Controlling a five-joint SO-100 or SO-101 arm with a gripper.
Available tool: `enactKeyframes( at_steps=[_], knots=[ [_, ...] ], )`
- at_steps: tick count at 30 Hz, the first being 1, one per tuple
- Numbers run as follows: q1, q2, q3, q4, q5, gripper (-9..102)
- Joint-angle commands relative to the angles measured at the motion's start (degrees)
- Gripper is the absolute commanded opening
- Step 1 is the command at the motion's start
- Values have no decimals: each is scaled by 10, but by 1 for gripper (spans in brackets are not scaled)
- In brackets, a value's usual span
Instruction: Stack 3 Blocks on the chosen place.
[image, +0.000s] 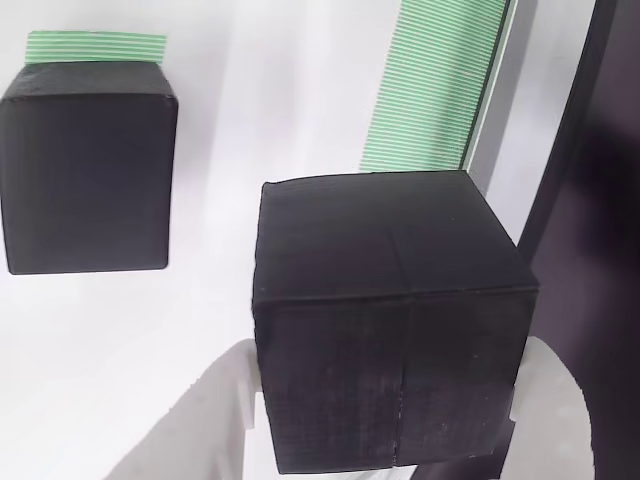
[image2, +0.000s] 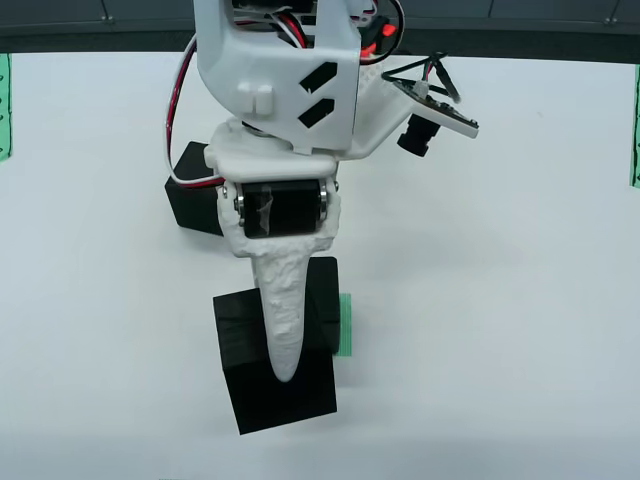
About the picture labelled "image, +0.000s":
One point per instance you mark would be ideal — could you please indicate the black cube with seam lines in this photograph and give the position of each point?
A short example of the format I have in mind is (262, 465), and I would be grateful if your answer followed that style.
(395, 325)

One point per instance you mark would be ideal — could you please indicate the black cube with scuffed face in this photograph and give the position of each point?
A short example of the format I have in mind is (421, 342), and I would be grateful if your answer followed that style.
(90, 175)

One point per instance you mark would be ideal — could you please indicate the black flat panel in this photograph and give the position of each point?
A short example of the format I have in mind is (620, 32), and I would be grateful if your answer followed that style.
(600, 175)

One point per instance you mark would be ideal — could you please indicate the green striped tape strip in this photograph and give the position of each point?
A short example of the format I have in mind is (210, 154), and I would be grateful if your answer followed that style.
(430, 85)

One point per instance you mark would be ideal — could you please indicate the green striped tape square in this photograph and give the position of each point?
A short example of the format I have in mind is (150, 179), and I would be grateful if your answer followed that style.
(95, 47)

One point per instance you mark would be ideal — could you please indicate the silver metal edge rail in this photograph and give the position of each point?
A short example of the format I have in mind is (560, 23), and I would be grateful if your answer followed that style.
(494, 100)

